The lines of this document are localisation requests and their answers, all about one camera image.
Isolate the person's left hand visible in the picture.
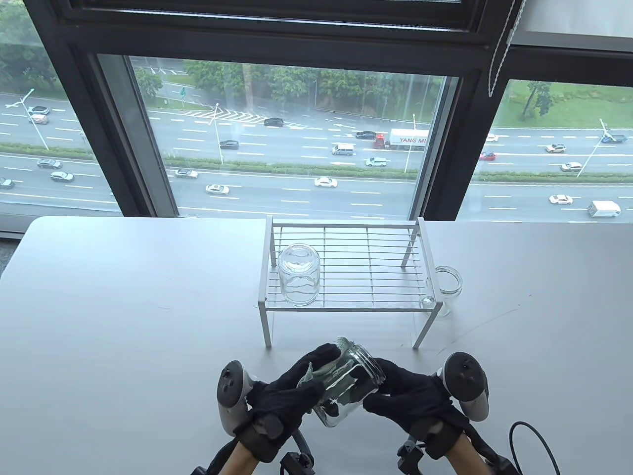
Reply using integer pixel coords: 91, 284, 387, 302
232, 343, 343, 463

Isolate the green fish scale cleaning cloth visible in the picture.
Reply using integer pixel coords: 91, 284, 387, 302
297, 337, 369, 396

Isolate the clear glass jar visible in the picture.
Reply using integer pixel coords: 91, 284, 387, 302
311, 337, 387, 428
277, 243, 321, 307
425, 266, 464, 318

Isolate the person's left forearm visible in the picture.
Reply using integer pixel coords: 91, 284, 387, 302
218, 438, 268, 475

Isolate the person's right hand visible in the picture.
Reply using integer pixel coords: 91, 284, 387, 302
362, 357, 470, 459

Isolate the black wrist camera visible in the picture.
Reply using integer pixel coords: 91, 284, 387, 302
396, 435, 426, 475
279, 430, 315, 475

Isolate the black white hand controller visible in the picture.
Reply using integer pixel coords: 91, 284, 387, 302
435, 352, 490, 422
216, 360, 259, 437

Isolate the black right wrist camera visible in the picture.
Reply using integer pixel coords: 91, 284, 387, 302
396, 435, 426, 475

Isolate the white wire rack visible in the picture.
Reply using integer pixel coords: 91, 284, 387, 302
258, 215, 444, 349

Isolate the black cable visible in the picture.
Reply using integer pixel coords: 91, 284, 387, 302
509, 421, 562, 475

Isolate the person's right forearm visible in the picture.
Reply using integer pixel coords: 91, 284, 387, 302
435, 435, 490, 475

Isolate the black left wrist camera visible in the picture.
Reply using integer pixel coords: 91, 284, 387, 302
279, 430, 315, 475

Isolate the white bead blind cord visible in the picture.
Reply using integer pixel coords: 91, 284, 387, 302
487, 0, 526, 98

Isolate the white roller blind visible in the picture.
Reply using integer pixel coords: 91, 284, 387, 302
514, 0, 633, 38

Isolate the black window frame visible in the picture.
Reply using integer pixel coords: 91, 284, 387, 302
22, 0, 633, 233

